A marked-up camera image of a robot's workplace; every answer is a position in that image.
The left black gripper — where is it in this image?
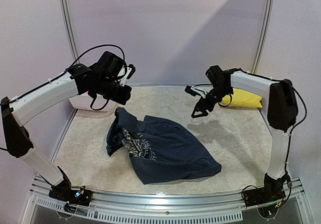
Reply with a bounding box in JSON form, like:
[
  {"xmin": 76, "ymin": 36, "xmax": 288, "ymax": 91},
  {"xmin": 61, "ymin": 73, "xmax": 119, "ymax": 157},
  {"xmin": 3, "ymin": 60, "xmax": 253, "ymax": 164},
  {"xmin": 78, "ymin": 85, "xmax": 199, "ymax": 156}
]
[{"xmin": 96, "ymin": 76, "xmax": 132, "ymax": 105}]

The navy blue tank top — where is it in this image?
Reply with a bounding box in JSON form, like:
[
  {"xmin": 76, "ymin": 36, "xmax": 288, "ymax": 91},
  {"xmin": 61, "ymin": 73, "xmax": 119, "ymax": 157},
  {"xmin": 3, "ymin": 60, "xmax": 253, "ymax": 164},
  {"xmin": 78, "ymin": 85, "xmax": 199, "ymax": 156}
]
[{"xmin": 106, "ymin": 107, "xmax": 222, "ymax": 184}]

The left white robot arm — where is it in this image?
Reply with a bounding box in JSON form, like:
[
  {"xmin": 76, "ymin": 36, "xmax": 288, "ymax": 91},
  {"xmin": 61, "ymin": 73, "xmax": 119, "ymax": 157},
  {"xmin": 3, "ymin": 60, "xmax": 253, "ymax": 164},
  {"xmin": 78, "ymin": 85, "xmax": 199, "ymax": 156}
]
[{"xmin": 1, "ymin": 51, "xmax": 135, "ymax": 201}]

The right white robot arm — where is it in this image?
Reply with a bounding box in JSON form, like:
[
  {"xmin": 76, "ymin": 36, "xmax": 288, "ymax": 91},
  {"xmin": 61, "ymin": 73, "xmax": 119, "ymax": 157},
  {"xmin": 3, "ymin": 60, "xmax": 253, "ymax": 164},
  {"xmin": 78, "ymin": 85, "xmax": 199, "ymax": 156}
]
[{"xmin": 185, "ymin": 65, "xmax": 298, "ymax": 202}]

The white plastic laundry basket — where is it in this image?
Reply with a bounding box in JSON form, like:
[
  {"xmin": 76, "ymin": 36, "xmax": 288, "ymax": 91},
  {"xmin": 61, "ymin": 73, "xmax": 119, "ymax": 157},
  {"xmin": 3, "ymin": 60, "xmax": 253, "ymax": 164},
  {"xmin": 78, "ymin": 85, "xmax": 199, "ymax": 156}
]
[{"xmin": 69, "ymin": 65, "xmax": 126, "ymax": 113}]

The folded yellow shirt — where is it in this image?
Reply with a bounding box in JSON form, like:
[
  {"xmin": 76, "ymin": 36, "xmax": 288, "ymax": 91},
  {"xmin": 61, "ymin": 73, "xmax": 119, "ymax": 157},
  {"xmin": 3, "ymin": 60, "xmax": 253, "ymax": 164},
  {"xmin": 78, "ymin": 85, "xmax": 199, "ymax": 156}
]
[{"xmin": 220, "ymin": 88, "xmax": 262, "ymax": 108}]

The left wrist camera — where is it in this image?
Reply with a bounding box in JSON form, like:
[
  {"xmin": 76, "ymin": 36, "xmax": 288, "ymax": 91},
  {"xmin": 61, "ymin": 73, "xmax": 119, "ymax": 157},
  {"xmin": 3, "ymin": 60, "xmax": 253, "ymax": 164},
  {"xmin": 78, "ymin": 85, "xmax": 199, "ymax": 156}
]
[{"xmin": 119, "ymin": 64, "xmax": 136, "ymax": 86}]

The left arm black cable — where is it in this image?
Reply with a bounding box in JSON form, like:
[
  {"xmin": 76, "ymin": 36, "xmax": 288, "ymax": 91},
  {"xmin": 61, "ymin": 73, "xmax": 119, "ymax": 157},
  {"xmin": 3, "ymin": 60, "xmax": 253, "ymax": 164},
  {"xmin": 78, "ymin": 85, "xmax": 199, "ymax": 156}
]
[{"xmin": 64, "ymin": 44, "xmax": 127, "ymax": 110}]

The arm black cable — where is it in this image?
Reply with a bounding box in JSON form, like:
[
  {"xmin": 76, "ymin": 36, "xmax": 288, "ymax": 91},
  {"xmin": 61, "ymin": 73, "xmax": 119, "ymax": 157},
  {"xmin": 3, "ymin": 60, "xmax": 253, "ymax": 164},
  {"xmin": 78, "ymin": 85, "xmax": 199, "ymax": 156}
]
[
  {"xmin": 285, "ymin": 80, "xmax": 308, "ymax": 182},
  {"xmin": 64, "ymin": 44, "xmax": 127, "ymax": 110}
]

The aluminium front rail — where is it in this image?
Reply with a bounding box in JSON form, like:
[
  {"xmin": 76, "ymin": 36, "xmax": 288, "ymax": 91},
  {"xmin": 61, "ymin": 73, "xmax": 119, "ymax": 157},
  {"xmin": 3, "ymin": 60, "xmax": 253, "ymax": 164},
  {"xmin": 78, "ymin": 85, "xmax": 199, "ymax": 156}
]
[{"xmin": 22, "ymin": 177, "xmax": 313, "ymax": 223}]

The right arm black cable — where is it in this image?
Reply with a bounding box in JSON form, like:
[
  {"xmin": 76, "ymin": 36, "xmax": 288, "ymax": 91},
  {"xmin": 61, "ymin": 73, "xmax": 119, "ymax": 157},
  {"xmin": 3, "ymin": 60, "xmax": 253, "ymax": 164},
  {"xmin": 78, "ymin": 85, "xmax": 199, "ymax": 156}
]
[{"xmin": 285, "ymin": 80, "xmax": 308, "ymax": 182}]

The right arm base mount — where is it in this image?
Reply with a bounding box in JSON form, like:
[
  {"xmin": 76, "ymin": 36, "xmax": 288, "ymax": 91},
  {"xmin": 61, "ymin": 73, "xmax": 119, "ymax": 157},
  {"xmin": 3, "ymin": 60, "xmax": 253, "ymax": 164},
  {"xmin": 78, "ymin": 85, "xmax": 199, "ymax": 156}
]
[{"xmin": 241, "ymin": 185, "xmax": 292, "ymax": 208}]

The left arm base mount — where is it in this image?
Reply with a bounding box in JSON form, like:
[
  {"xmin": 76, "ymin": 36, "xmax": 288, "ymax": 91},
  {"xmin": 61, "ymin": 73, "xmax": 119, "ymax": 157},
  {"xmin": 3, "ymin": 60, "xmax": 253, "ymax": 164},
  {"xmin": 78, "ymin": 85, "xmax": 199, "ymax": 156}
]
[{"xmin": 49, "ymin": 182, "xmax": 93, "ymax": 206}]

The right aluminium frame post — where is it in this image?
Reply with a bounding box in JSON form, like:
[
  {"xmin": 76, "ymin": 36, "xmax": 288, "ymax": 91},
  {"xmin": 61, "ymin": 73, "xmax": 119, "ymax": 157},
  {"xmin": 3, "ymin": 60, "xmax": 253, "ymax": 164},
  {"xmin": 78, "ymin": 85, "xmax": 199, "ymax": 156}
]
[{"xmin": 251, "ymin": 0, "xmax": 273, "ymax": 74}]

